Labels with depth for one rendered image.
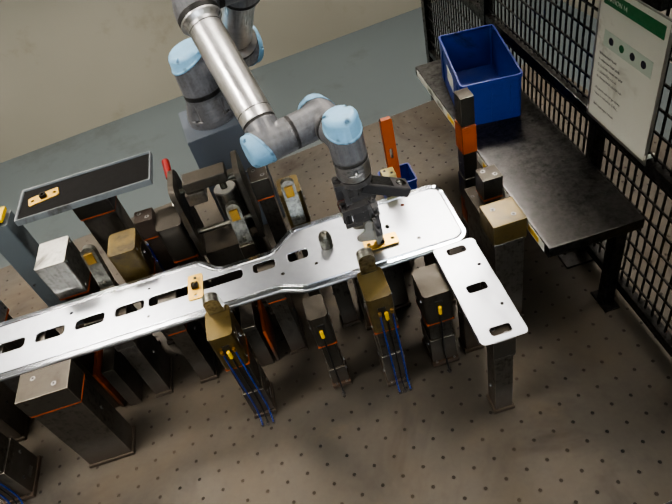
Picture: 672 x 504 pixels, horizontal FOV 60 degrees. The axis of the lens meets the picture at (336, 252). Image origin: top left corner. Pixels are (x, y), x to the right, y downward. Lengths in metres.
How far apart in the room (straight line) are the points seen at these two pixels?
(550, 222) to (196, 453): 1.02
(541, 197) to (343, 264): 0.49
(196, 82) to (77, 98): 2.88
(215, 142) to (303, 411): 0.83
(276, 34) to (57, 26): 1.47
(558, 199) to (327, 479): 0.84
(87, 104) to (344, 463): 3.65
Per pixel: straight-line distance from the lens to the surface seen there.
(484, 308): 1.25
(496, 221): 1.33
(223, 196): 1.53
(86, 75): 4.52
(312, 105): 1.25
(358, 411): 1.49
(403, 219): 1.45
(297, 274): 1.39
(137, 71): 4.52
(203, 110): 1.80
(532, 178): 1.49
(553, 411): 1.47
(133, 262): 1.56
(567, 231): 1.36
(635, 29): 1.28
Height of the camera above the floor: 1.99
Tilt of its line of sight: 44 degrees down
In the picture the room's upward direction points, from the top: 17 degrees counter-clockwise
